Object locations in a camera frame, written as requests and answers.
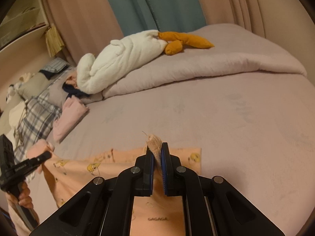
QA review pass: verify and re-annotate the white goose plush toy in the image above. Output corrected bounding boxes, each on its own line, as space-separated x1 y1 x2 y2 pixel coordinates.
76 29 214 95

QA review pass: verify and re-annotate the left hand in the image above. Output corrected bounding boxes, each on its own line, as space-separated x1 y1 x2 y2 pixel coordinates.
5 182 34 209

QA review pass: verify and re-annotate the mauve bed sheet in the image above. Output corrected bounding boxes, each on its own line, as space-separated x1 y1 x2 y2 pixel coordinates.
55 72 314 235

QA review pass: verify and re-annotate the mauve folded duvet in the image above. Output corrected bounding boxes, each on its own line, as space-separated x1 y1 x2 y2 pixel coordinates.
103 23 307 99

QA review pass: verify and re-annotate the pink beige curtain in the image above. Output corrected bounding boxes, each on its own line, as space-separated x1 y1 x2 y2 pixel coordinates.
42 0 123 63

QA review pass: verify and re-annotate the salmon pink folded garment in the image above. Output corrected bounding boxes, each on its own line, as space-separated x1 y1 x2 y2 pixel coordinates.
26 139 56 174

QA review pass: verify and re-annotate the pink folded ribbed garment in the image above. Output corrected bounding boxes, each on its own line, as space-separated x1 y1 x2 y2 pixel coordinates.
53 96 89 143

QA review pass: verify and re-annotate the yellow straw hanging bundle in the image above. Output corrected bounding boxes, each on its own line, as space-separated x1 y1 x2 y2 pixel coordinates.
45 24 65 58

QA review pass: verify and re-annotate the peach cartoon print garment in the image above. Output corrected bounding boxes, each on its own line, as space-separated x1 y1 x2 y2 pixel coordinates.
42 133 202 236

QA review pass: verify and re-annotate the small striped folded cloth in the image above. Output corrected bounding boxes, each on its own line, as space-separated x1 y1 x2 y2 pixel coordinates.
39 58 70 79

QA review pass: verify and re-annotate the grey mauve pillow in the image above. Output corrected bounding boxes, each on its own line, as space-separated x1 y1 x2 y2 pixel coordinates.
18 67 75 108

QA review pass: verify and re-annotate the teal curtain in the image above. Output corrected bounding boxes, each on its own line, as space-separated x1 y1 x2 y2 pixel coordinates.
108 0 206 36

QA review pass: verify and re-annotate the dark navy garment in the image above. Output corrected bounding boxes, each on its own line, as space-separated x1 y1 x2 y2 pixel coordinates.
62 83 90 99

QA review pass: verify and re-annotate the plaid pillow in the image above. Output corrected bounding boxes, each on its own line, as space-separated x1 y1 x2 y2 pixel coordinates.
14 89 61 163

